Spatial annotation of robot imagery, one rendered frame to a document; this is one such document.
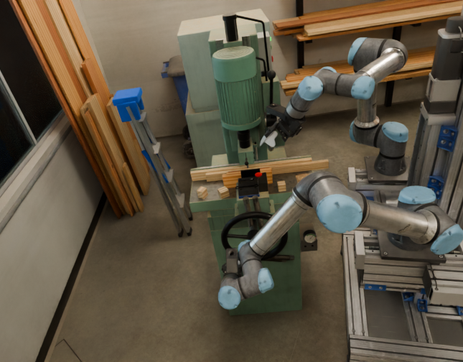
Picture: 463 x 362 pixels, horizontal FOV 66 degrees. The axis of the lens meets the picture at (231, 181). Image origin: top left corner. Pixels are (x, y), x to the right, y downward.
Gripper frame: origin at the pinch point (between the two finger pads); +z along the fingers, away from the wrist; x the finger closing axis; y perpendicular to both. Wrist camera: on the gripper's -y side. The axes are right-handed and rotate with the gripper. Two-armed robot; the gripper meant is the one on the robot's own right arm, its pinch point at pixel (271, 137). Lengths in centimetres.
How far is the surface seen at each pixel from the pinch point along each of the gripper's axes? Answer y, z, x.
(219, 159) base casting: -24, 62, 8
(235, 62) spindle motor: -26.6, -19.8, -6.2
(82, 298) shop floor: -16, 155, -91
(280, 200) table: 20.7, 23.6, -0.8
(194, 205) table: -1.3, 37.0, -31.6
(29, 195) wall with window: -77, 105, -87
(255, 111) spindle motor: -12.9, -2.4, 0.0
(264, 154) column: -6.0, 36.4, 18.0
